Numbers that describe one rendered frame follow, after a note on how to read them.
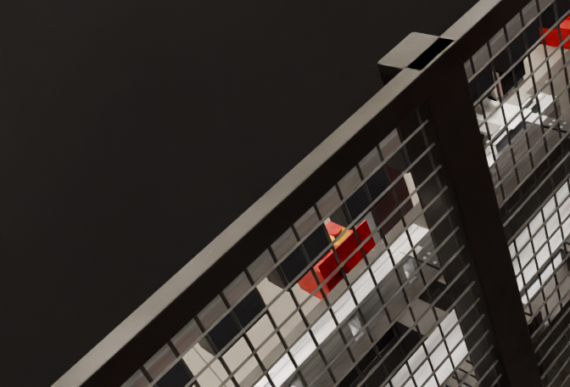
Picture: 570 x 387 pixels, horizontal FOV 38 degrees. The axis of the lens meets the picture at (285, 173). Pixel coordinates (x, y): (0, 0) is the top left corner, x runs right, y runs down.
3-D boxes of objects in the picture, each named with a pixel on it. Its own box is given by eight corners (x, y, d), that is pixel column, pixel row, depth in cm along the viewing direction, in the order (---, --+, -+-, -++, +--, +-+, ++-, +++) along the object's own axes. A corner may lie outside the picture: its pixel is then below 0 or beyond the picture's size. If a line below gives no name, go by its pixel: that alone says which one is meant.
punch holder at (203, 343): (243, 294, 175) (215, 240, 165) (270, 310, 169) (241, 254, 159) (192, 344, 169) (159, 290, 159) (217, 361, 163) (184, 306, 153)
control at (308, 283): (344, 244, 253) (326, 202, 242) (382, 263, 241) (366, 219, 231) (300, 288, 245) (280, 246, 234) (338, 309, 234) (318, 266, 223)
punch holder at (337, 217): (366, 178, 191) (345, 122, 181) (393, 188, 185) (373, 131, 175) (322, 219, 185) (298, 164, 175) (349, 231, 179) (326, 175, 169)
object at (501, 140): (530, 106, 224) (528, 98, 222) (540, 109, 221) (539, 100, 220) (488, 151, 216) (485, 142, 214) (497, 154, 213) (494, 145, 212)
